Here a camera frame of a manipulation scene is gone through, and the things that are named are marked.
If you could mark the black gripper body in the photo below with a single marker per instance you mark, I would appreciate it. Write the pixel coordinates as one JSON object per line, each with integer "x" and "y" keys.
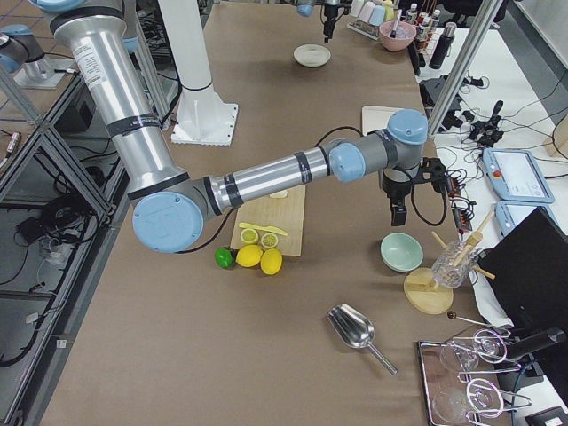
{"x": 328, "y": 12}
{"x": 393, "y": 188}

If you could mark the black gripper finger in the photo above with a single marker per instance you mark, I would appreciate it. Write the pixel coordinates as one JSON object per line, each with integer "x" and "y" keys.
{"x": 399, "y": 214}
{"x": 328, "y": 33}

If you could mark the cream shallow plate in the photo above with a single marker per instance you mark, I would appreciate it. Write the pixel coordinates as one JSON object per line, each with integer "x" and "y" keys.
{"x": 311, "y": 55}

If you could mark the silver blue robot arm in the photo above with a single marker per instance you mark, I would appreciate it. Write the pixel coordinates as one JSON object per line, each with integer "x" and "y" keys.
{"x": 170, "y": 207}
{"x": 306, "y": 7}

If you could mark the cream rabbit tray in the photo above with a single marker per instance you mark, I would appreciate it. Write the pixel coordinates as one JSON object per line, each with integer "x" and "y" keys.
{"x": 378, "y": 118}

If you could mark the metal glass rack tray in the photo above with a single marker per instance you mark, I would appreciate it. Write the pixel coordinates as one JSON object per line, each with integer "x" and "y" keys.
{"x": 460, "y": 379}

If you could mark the pastel cup rack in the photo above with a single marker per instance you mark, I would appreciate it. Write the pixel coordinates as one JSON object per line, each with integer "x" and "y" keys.
{"x": 368, "y": 16}

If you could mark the mint green bowl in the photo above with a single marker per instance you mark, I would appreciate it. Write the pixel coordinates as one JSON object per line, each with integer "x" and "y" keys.
{"x": 401, "y": 252}

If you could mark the clear patterned glass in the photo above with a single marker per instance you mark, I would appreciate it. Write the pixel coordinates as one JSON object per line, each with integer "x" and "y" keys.
{"x": 448, "y": 274}

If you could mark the pink bowl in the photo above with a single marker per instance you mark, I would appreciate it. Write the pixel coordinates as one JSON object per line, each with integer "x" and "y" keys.
{"x": 405, "y": 34}

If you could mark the wooden cup rack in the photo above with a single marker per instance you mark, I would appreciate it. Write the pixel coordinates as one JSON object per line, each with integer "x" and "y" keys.
{"x": 424, "y": 293}

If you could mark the blue teach pendant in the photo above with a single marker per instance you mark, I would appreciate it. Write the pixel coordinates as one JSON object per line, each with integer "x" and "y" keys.
{"x": 516, "y": 176}
{"x": 509, "y": 214}

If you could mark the wooden cutting board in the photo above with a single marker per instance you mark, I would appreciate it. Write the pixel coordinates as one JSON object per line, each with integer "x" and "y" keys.
{"x": 285, "y": 213}

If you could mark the black thermos bottle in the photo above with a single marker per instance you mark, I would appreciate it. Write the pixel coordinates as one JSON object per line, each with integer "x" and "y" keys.
{"x": 443, "y": 45}

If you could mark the metal scoop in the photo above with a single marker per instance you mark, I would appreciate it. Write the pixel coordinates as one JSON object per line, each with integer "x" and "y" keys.
{"x": 357, "y": 332}

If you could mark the yellow plastic knife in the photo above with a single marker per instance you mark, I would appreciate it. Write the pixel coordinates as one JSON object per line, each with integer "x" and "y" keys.
{"x": 268, "y": 228}

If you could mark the lemon half right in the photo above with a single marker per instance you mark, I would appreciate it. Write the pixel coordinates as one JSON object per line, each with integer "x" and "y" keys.
{"x": 269, "y": 240}

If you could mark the lemon half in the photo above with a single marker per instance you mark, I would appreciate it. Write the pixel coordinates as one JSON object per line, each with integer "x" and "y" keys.
{"x": 269, "y": 240}
{"x": 249, "y": 236}

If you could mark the whole yellow lemon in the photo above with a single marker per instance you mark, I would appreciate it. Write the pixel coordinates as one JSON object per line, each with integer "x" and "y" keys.
{"x": 249, "y": 256}
{"x": 271, "y": 261}

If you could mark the black monitor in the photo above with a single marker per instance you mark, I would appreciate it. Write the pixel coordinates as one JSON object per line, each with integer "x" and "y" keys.
{"x": 530, "y": 268}

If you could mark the lemon half left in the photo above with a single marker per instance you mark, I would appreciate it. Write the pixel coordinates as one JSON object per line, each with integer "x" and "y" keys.
{"x": 249, "y": 236}

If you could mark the green lime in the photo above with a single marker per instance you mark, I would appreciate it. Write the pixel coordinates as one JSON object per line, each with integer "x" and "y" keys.
{"x": 224, "y": 257}

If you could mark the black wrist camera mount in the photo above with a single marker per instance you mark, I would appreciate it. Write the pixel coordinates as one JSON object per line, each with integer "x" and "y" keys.
{"x": 432, "y": 171}

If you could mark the aluminium frame post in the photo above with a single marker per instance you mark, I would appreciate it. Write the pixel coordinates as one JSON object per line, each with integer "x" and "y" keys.
{"x": 484, "y": 18}

